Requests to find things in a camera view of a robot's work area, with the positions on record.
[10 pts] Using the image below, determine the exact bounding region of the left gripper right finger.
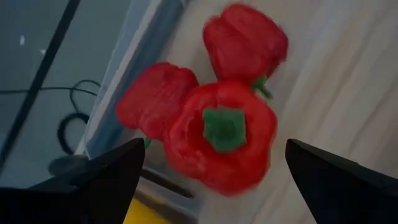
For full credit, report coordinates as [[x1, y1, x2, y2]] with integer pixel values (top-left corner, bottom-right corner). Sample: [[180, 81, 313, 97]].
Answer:
[[285, 138, 398, 224]]

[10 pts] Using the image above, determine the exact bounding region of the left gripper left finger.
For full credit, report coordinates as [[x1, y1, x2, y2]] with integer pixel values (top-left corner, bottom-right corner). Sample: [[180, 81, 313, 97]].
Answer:
[[0, 138, 146, 224]]

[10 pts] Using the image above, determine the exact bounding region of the red bell pepper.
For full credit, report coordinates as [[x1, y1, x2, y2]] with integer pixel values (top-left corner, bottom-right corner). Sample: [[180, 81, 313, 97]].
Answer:
[[116, 62, 200, 142], [163, 80, 278, 197], [202, 2, 289, 100]]

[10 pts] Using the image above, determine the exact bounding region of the thick black cable coil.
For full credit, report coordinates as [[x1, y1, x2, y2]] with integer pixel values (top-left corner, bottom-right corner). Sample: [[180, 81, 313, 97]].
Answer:
[[57, 112, 91, 156]]

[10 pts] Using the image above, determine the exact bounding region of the yellow bell pepper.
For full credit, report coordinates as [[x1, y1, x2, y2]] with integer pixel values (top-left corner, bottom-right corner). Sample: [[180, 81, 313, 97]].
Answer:
[[123, 198, 172, 224]]

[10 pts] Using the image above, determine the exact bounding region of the thin black cable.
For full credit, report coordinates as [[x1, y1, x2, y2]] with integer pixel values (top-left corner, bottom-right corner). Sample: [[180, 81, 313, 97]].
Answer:
[[0, 79, 102, 113]]

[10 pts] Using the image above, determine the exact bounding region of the black floor tape line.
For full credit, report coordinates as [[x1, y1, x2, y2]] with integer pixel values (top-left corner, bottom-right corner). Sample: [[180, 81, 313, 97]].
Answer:
[[0, 0, 81, 167]]

